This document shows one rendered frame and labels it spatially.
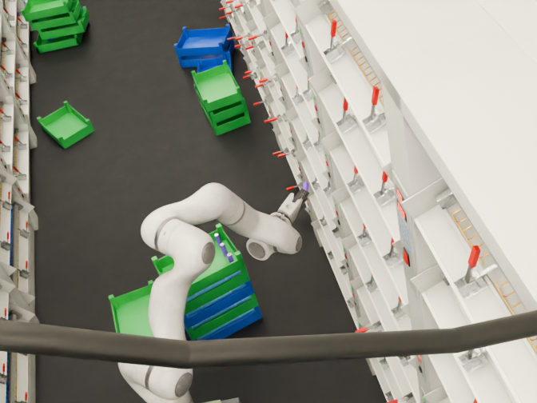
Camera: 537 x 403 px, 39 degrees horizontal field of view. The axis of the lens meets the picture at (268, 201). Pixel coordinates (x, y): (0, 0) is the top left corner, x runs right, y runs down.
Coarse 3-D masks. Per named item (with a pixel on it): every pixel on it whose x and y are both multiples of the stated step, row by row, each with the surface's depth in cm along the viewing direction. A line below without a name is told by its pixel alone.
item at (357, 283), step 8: (352, 280) 245; (360, 280) 246; (360, 288) 248; (360, 296) 246; (368, 296) 244; (368, 304) 243; (368, 312) 241; (376, 320) 238; (392, 360) 226; (392, 368) 225; (400, 368) 223; (400, 376) 222; (400, 384) 220; (400, 392) 219; (408, 392) 218
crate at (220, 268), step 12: (228, 240) 299; (216, 252) 300; (228, 252) 299; (240, 252) 287; (156, 264) 295; (168, 264) 300; (216, 264) 296; (228, 264) 294; (240, 264) 290; (204, 276) 292; (216, 276) 287; (192, 288) 285; (204, 288) 288
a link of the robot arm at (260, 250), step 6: (252, 240) 236; (246, 246) 240; (252, 246) 238; (258, 246) 236; (264, 246) 235; (270, 246) 236; (252, 252) 239; (258, 252) 237; (264, 252) 237; (270, 252) 237; (258, 258) 239; (264, 258) 238
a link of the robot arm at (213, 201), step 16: (208, 192) 207; (224, 192) 209; (160, 208) 206; (176, 208) 206; (192, 208) 205; (208, 208) 206; (224, 208) 209; (240, 208) 216; (144, 224) 205; (160, 224) 203; (192, 224) 211; (144, 240) 206
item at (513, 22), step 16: (480, 0) 125; (496, 0) 125; (512, 0) 124; (528, 0) 123; (496, 16) 121; (512, 16) 120; (528, 16) 119; (512, 32) 117; (528, 32) 116; (528, 48) 114
